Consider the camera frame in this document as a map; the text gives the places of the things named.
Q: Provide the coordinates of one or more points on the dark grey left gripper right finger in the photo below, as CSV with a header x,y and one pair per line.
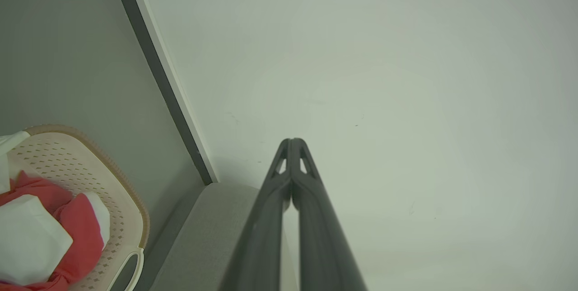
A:
x,y
325,246

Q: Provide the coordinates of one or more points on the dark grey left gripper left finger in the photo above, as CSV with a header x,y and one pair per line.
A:
x,y
257,246

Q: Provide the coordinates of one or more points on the red shorts with white stripe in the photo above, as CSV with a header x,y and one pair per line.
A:
x,y
83,232

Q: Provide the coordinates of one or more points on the red jersey with lettering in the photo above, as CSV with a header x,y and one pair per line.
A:
x,y
27,237

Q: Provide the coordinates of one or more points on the grey fabric sofa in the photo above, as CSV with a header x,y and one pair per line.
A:
x,y
203,237

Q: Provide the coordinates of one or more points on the white and black baseboard strip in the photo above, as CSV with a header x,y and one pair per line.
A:
x,y
156,65

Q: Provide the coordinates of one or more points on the cream perforated laundry basket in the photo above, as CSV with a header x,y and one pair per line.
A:
x,y
67,160

